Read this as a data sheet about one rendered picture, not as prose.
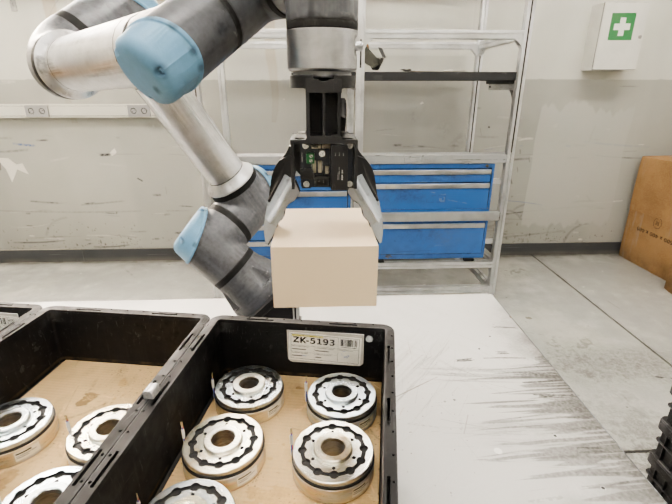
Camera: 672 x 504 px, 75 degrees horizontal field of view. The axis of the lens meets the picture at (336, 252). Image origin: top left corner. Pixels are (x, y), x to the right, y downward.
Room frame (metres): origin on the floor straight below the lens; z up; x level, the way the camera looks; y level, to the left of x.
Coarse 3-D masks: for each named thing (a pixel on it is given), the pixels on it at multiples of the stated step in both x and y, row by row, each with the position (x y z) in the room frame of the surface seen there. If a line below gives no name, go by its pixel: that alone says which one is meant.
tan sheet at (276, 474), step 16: (288, 384) 0.59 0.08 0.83; (304, 384) 0.59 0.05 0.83; (288, 400) 0.55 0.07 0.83; (304, 400) 0.55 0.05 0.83; (208, 416) 0.52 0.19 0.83; (288, 416) 0.52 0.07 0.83; (304, 416) 0.52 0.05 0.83; (272, 432) 0.48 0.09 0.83; (288, 432) 0.48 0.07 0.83; (368, 432) 0.48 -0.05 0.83; (272, 448) 0.45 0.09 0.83; (288, 448) 0.45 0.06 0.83; (272, 464) 0.43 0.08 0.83; (288, 464) 0.43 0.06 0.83; (176, 480) 0.40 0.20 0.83; (256, 480) 0.40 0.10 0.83; (272, 480) 0.40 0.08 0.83; (288, 480) 0.40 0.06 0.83; (240, 496) 0.38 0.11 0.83; (256, 496) 0.38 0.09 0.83; (272, 496) 0.38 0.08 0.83; (288, 496) 0.38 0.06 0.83; (304, 496) 0.38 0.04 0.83; (368, 496) 0.38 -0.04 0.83
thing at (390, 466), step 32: (224, 320) 0.63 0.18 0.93; (256, 320) 0.62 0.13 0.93; (288, 320) 0.62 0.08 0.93; (192, 352) 0.53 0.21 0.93; (384, 384) 0.46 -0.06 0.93; (384, 416) 0.40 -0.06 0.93; (128, 448) 0.36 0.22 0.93; (384, 448) 0.36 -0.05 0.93; (96, 480) 0.32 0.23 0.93; (384, 480) 0.32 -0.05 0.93
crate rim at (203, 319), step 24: (48, 312) 0.66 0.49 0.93; (72, 312) 0.66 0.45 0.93; (96, 312) 0.65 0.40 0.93; (120, 312) 0.65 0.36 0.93; (144, 312) 0.65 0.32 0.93; (168, 312) 0.65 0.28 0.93; (0, 336) 0.57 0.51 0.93; (192, 336) 0.57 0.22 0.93; (168, 360) 0.51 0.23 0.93; (120, 432) 0.38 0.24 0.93; (96, 456) 0.35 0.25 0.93; (72, 480) 0.32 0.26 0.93
